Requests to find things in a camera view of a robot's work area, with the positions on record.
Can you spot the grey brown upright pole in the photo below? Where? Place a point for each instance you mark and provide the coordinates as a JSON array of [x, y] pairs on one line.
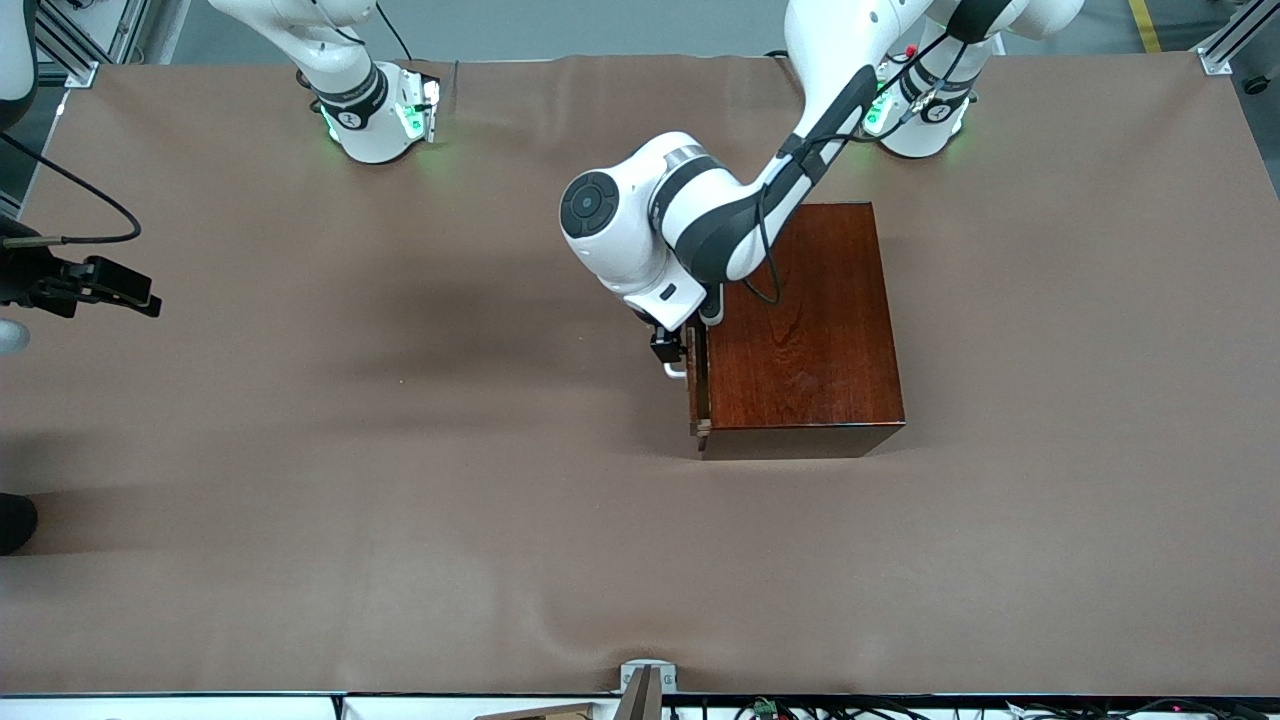
[[642, 700]]

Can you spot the black round object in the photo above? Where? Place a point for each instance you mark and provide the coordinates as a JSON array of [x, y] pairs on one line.
[[15, 522]]

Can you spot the grey metal bracket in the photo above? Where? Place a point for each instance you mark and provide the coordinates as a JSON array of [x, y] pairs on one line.
[[648, 665]]

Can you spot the black round knob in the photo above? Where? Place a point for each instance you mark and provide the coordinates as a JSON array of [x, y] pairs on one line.
[[1256, 86]]

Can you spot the aluminium frame profile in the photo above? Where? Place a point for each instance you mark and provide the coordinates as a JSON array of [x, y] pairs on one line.
[[1225, 50], [80, 55]]

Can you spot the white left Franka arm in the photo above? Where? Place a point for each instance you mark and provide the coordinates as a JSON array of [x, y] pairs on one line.
[[620, 250]]

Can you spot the brown table cloth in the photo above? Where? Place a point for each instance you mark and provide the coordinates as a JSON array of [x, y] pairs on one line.
[[450, 600]]

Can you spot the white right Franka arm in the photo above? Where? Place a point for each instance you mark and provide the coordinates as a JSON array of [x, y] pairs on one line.
[[375, 140]]

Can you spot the dark brown wooden cabinet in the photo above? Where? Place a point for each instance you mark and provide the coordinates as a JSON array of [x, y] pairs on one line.
[[810, 330]]

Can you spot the white table edge rail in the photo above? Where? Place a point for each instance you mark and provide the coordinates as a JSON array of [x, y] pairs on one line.
[[200, 710]]

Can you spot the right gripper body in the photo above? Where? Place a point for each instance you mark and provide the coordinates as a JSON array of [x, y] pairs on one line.
[[28, 279]]

